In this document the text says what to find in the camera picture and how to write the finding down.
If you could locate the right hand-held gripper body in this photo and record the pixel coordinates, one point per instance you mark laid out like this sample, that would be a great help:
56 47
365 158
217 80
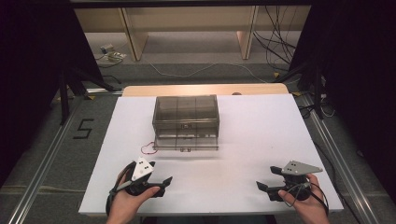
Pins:
299 168

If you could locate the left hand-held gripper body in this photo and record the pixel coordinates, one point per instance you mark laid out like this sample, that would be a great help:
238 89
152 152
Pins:
141 169

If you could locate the smoky transparent drawer box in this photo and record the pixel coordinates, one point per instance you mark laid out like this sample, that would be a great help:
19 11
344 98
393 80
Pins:
186 119

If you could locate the person's left hand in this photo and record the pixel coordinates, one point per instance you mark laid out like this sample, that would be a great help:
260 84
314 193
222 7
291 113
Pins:
124 205

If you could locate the person's right hand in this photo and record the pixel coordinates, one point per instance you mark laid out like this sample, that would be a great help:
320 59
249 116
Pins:
309 208

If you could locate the white table cover board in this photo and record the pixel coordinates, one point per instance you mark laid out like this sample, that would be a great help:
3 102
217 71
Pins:
249 140

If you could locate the black metal stand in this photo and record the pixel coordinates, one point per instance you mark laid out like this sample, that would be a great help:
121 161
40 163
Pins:
63 96
317 93

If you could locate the black curtain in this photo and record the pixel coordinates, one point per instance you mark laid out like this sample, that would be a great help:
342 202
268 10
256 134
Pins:
34 77
358 87

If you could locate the white power adapter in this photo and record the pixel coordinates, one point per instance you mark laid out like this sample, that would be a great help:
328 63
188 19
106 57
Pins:
110 53

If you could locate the light wooden shelf unit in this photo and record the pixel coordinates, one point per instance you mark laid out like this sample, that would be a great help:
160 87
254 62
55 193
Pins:
193 18

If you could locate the aluminium floor rail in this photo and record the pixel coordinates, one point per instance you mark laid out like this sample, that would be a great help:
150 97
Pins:
43 168
342 165

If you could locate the short aluminium rail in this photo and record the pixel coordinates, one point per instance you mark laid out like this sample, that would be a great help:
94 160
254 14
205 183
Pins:
104 91

